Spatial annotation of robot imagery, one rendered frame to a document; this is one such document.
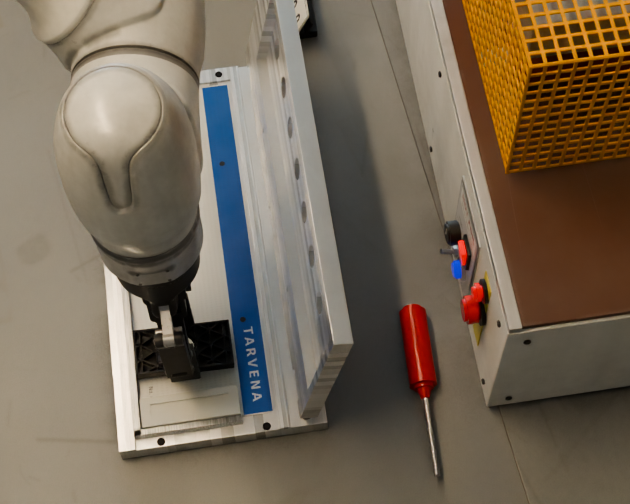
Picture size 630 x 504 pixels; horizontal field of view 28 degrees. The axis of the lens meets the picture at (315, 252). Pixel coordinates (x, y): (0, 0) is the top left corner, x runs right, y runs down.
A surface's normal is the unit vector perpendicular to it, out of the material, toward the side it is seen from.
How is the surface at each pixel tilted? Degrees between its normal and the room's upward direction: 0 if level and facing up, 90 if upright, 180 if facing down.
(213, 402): 0
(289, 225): 11
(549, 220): 0
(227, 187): 0
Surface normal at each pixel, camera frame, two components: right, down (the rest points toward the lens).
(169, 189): 0.68, 0.57
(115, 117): 0.07, -0.32
